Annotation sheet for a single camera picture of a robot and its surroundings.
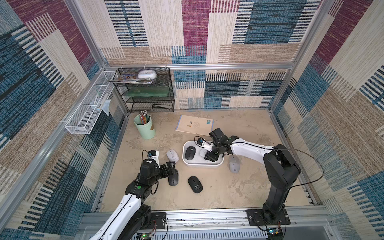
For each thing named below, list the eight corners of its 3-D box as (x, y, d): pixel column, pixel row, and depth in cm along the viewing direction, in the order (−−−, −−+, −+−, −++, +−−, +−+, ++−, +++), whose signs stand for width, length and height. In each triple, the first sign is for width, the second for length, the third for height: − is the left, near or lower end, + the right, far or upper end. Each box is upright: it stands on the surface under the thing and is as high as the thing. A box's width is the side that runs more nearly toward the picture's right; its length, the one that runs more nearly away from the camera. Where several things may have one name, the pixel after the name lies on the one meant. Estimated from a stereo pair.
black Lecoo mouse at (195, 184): (195, 196, 82) (195, 194, 80) (186, 180, 88) (186, 178, 86) (203, 190, 84) (204, 189, 82) (195, 175, 89) (195, 173, 88)
